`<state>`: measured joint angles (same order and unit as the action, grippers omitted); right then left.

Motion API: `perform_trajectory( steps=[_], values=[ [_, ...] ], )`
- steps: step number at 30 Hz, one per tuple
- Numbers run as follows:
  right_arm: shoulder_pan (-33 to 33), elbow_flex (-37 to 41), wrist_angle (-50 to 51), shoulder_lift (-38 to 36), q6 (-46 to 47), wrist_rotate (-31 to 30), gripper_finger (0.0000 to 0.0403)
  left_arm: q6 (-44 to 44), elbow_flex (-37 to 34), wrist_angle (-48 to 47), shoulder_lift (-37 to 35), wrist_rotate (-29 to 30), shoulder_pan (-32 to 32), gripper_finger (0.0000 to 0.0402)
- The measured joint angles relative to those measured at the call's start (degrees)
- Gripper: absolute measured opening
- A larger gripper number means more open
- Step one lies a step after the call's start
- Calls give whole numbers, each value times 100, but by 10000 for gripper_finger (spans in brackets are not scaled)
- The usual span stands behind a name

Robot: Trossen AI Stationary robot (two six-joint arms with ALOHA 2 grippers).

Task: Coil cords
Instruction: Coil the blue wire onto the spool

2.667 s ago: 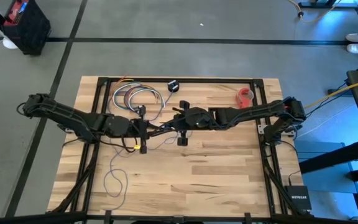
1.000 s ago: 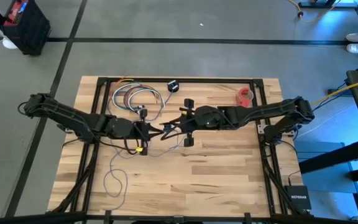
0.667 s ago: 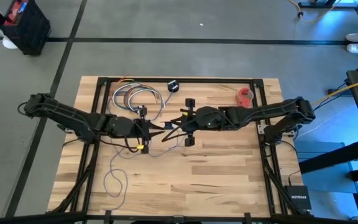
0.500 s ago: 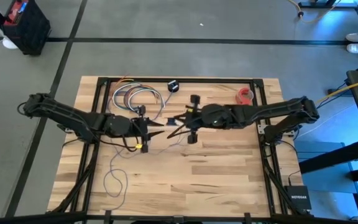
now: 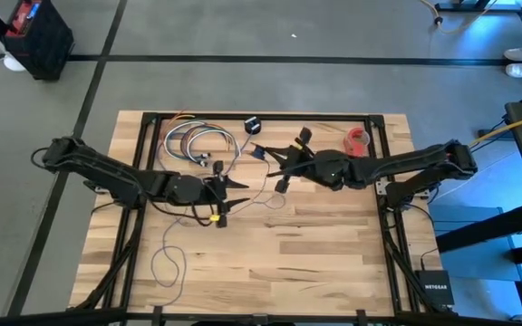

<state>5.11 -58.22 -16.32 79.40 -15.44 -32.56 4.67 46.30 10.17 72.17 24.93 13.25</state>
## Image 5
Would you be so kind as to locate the black case red top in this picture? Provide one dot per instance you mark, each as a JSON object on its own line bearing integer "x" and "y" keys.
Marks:
{"x": 43, "y": 45}

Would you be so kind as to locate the black aluminium table frame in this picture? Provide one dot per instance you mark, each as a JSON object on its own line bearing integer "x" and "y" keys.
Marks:
{"x": 288, "y": 117}

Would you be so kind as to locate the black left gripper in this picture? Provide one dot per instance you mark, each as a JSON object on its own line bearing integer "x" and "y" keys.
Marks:
{"x": 213, "y": 192}

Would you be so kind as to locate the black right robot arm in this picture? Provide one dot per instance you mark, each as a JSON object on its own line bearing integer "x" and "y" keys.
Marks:
{"x": 401, "y": 165}

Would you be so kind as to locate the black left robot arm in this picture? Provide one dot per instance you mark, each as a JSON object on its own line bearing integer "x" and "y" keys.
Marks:
{"x": 107, "y": 172}

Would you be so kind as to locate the black rig crossbeam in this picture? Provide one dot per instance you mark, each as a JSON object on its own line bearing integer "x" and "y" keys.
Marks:
{"x": 39, "y": 319}

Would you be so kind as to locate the black desk leg stand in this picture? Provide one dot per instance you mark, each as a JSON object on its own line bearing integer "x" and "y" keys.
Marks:
{"x": 469, "y": 6}

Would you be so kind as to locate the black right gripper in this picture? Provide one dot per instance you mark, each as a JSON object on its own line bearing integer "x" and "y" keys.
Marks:
{"x": 306, "y": 165}

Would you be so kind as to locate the red plastic spool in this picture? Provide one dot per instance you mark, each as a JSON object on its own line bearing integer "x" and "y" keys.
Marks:
{"x": 356, "y": 140}

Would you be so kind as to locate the black spool white labels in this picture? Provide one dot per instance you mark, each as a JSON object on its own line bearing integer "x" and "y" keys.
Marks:
{"x": 248, "y": 124}

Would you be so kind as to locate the black Netgear switch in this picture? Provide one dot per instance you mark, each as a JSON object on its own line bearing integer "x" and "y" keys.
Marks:
{"x": 435, "y": 287}

